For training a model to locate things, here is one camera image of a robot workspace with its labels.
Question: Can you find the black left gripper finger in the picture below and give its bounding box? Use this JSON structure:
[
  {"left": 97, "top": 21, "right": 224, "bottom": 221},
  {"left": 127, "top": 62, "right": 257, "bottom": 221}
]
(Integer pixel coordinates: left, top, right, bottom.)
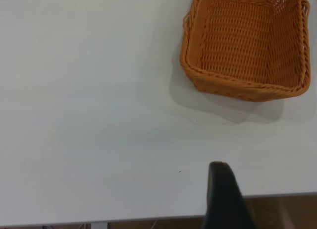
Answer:
[{"left": 202, "top": 161, "right": 256, "bottom": 229}]

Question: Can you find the orange-brown wicker basket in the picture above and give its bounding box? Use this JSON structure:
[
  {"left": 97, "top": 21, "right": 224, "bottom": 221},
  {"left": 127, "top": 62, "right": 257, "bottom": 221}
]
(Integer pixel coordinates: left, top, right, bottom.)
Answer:
[{"left": 179, "top": 0, "right": 311, "bottom": 102}]

